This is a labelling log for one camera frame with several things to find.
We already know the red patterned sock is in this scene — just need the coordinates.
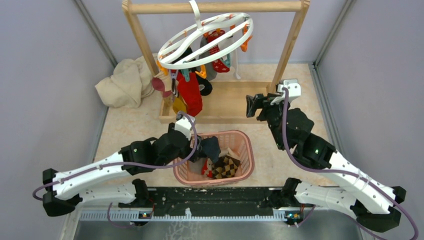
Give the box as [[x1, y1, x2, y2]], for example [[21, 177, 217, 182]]
[[205, 29, 232, 74]]

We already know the grey black sock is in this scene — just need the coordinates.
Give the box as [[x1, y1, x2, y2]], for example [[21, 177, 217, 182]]
[[195, 36, 218, 97]]

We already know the wooden hanger rack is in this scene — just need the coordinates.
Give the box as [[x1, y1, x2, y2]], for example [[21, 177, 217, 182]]
[[122, 0, 310, 124]]

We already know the brown yellow argyle sock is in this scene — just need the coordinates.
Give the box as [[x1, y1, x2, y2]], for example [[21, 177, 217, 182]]
[[211, 155, 241, 179]]

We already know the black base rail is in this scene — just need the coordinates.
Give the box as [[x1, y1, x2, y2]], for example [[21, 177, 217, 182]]
[[68, 186, 369, 223]]

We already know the dark navy sock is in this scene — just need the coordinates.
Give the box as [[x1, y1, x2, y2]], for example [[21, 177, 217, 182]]
[[198, 136, 221, 164]]

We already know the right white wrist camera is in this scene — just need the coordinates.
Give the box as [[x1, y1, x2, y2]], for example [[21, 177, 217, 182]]
[[276, 78, 302, 102]]

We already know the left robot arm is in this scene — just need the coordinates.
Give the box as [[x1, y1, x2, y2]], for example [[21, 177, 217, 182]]
[[41, 123, 202, 217]]

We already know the beige crumpled cloth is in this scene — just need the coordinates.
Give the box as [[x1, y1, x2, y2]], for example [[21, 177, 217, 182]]
[[95, 56, 155, 109]]

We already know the pink plastic laundry basket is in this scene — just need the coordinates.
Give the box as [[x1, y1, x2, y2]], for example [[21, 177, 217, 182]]
[[173, 130, 255, 187]]

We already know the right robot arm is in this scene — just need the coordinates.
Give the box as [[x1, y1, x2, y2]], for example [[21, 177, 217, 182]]
[[246, 93, 406, 233]]

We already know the plain red sock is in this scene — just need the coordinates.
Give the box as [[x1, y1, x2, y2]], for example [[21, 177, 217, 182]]
[[176, 72, 203, 117]]

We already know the grey sock with striped cuff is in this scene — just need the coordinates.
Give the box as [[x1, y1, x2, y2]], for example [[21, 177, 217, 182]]
[[188, 159, 206, 175]]

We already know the white round clip hanger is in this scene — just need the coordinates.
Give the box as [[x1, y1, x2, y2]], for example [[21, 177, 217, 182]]
[[157, 0, 254, 70]]

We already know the mustard yellow sock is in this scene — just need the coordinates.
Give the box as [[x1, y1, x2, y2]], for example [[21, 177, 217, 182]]
[[172, 95, 187, 114]]

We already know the beige brown sock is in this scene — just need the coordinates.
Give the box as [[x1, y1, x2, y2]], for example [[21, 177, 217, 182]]
[[219, 147, 241, 162]]

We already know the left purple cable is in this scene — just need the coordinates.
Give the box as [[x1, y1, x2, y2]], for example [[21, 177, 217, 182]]
[[32, 111, 199, 230]]

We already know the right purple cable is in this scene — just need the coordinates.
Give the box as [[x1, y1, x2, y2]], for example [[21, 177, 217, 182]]
[[280, 87, 420, 240]]

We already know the purple cable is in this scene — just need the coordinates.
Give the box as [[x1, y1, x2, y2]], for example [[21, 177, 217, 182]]
[[32, 111, 199, 230], [280, 87, 420, 240]]

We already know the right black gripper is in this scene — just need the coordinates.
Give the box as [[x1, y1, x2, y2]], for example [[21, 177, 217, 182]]
[[246, 92, 290, 151]]

